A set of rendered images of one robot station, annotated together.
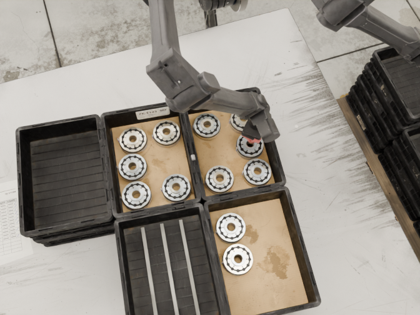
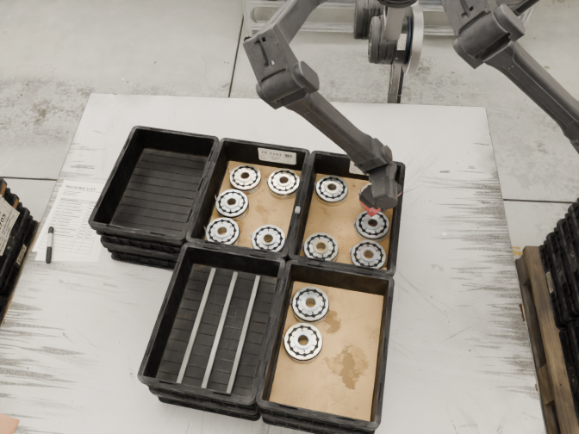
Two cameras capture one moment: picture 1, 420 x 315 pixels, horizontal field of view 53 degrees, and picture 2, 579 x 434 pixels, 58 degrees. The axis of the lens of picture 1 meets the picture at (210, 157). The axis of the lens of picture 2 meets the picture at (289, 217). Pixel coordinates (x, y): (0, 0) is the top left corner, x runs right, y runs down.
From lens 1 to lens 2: 0.39 m
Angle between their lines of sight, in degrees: 17
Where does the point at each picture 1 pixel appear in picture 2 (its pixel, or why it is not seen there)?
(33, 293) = (77, 300)
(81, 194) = (168, 213)
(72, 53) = not seen: hidden behind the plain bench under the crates
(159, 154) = (266, 201)
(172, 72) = (267, 49)
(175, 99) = (264, 82)
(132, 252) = (191, 289)
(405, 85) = not seen: outside the picture
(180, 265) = (235, 325)
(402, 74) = not seen: outside the picture
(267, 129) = (382, 188)
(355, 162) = (505, 299)
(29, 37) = (207, 83)
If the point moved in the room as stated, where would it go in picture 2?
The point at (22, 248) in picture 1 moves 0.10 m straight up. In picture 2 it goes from (90, 252) to (78, 237)
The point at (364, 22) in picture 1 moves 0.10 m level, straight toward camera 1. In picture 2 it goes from (510, 63) to (474, 86)
